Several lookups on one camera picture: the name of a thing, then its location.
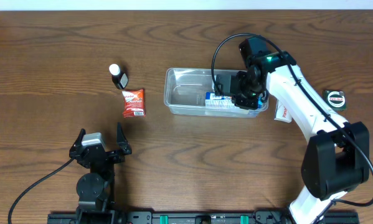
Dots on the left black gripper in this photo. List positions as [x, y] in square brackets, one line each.
[118, 158]

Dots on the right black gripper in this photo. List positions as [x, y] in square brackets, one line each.
[246, 101]

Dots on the tall blue medicine box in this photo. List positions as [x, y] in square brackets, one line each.
[220, 102]

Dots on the white Panadol box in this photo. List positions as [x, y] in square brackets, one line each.
[281, 113]

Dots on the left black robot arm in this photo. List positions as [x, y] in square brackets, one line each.
[96, 189]

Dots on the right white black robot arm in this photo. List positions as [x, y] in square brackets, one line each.
[336, 160]

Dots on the clear plastic container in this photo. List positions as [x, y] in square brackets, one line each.
[184, 93]

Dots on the red Panadol ActiFast box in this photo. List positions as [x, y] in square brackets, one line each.
[134, 103]

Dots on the dark syrup bottle white cap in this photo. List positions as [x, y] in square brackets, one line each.
[119, 78]

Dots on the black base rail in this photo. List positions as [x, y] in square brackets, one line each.
[257, 217]

